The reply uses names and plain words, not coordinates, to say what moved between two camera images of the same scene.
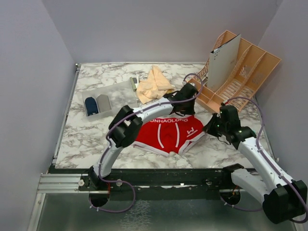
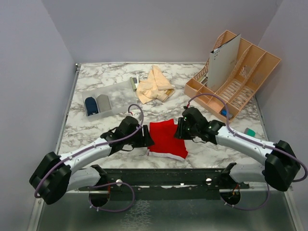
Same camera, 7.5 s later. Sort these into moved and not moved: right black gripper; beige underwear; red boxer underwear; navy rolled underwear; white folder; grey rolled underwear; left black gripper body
Moved: right black gripper; red boxer underwear; left black gripper body
Not moved: navy rolled underwear; beige underwear; white folder; grey rolled underwear
